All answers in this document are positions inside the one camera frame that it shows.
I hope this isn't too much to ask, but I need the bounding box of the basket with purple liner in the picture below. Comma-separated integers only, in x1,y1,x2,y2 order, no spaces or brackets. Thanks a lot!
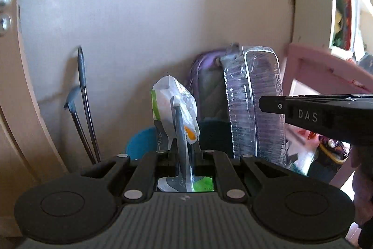
308,135,351,177

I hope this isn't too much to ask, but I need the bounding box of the yellow green plush toy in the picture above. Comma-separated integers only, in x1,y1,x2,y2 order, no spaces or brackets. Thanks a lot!
334,8,345,46

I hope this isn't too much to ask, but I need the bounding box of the pink chair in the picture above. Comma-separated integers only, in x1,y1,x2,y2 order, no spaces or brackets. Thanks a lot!
281,43,373,189

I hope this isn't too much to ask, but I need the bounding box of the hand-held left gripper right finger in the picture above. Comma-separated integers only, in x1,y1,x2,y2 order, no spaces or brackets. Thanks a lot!
192,148,295,203

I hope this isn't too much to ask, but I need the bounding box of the person's right hand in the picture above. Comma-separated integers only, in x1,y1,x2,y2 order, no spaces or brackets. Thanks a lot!
351,146,373,228

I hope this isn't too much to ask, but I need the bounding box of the clear plastic tray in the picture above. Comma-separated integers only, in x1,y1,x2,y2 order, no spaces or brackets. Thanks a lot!
223,45,287,168

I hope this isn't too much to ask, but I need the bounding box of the purple grey backpack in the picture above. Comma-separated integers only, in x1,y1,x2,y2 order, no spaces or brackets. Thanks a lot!
188,46,246,125

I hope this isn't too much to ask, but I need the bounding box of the red picture box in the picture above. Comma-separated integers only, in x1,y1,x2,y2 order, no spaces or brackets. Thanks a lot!
335,0,358,50

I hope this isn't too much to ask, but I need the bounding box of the cream panelled door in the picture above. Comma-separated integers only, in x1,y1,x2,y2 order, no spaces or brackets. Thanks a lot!
0,0,68,238

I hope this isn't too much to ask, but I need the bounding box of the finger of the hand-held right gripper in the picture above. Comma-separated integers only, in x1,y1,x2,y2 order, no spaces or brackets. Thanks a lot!
258,94,373,123

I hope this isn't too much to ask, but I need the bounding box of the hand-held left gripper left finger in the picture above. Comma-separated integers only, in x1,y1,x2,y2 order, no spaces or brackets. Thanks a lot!
80,150,178,203

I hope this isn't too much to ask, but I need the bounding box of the white green printed plastic bag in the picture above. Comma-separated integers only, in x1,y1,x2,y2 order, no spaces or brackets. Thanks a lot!
151,75,215,193

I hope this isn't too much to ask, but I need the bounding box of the teal bin with deer print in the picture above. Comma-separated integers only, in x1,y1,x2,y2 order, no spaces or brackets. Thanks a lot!
126,120,234,160

